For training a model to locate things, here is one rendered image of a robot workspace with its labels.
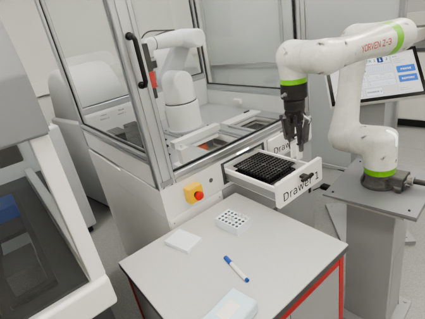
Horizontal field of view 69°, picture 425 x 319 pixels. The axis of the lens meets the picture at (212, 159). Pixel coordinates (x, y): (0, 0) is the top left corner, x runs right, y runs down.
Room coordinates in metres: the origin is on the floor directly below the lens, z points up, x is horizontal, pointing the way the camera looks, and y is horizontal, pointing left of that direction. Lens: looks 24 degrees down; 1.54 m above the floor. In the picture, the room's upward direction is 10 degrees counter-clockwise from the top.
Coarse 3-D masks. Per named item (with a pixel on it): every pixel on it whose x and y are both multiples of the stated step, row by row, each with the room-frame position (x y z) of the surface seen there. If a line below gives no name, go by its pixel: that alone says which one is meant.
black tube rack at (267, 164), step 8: (248, 160) 1.33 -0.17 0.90; (256, 160) 1.32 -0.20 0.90; (264, 160) 1.30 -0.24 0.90; (272, 160) 1.29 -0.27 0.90; (280, 160) 1.27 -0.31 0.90; (240, 168) 1.26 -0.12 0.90; (248, 168) 1.26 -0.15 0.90; (256, 168) 1.23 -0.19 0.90; (264, 168) 1.22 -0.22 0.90; (272, 168) 1.21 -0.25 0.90; (288, 168) 1.24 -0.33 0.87; (248, 176) 1.23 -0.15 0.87; (256, 176) 1.22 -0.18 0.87; (264, 176) 1.16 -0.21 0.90; (280, 176) 1.18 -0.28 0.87; (272, 184) 1.13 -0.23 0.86
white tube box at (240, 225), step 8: (224, 216) 1.06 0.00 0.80; (232, 216) 1.06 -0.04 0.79; (240, 216) 1.04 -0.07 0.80; (216, 224) 1.06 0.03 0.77; (224, 224) 1.02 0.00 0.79; (232, 224) 1.01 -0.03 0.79; (240, 224) 1.00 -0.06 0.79; (248, 224) 1.01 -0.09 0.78; (232, 232) 0.99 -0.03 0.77; (240, 232) 0.98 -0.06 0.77
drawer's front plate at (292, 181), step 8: (312, 160) 1.16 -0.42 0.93; (320, 160) 1.17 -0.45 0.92; (304, 168) 1.11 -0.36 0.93; (312, 168) 1.14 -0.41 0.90; (320, 168) 1.17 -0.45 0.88; (288, 176) 1.06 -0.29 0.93; (296, 176) 1.08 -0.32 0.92; (312, 176) 1.14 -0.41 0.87; (320, 176) 1.17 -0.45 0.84; (280, 184) 1.02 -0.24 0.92; (288, 184) 1.05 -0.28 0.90; (296, 184) 1.07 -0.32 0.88; (304, 184) 1.10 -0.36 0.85; (312, 184) 1.14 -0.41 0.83; (280, 192) 1.02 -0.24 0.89; (288, 192) 1.05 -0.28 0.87; (280, 200) 1.02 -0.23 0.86; (288, 200) 1.04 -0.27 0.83; (280, 208) 1.02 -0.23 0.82
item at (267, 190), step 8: (256, 152) 1.44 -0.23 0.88; (264, 152) 1.41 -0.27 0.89; (240, 160) 1.38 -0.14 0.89; (288, 160) 1.29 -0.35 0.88; (296, 160) 1.25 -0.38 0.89; (232, 168) 1.34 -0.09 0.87; (296, 168) 1.25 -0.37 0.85; (232, 176) 1.26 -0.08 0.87; (240, 176) 1.21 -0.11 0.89; (240, 184) 1.21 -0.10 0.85; (248, 184) 1.17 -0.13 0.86; (256, 184) 1.13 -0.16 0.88; (264, 184) 1.09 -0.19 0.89; (256, 192) 1.14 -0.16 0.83; (264, 192) 1.09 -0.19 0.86; (272, 192) 1.06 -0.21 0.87
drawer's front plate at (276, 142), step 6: (282, 132) 1.54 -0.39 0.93; (276, 138) 1.49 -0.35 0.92; (282, 138) 1.51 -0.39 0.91; (270, 144) 1.46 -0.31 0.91; (276, 144) 1.48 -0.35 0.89; (282, 144) 1.51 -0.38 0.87; (288, 144) 1.54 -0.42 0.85; (270, 150) 1.45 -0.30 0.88; (276, 150) 1.48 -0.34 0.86; (282, 150) 1.51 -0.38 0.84
